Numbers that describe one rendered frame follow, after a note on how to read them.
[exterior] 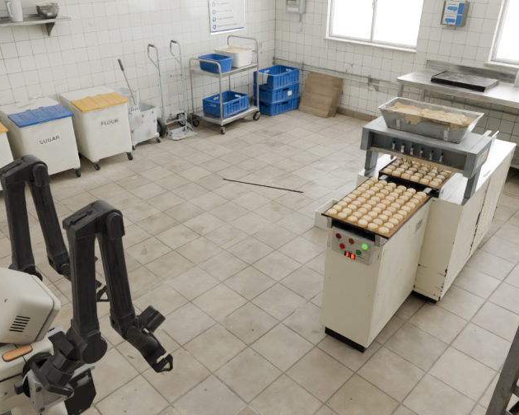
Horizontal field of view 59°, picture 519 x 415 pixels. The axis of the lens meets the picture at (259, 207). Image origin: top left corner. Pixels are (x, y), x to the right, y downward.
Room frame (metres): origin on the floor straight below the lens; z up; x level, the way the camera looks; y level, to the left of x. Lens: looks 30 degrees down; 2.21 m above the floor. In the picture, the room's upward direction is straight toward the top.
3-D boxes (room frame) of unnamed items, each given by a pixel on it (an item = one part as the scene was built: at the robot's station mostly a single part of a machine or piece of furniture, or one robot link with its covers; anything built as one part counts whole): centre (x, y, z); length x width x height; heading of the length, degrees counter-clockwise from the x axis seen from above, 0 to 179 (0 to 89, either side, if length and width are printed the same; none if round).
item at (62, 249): (1.33, 0.71, 1.41); 0.11 x 0.06 x 0.43; 45
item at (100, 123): (5.04, 1.84, 0.38); 0.64 x 0.54 x 0.77; 43
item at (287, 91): (6.91, -0.25, 0.30); 0.60 x 0.40 x 0.20; 135
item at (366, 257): (2.09, -0.51, 0.77); 0.24 x 0.04 x 0.14; 51
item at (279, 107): (6.91, -0.25, 0.10); 0.60 x 0.40 x 0.20; 133
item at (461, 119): (2.77, -1.05, 1.28); 0.54 x 0.27 x 0.06; 51
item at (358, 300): (2.38, -0.74, 0.45); 0.70 x 0.34 x 0.90; 141
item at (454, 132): (2.77, -1.05, 1.25); 0.56 x 0.29 x 0.14; 51
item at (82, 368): (1.06, 0.67, 0.99); 0.28 x 0.16 x 0.22; 45
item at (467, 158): (2.77, -1.05, 1.01); 0.72 x 0.33 x 0.34; 51
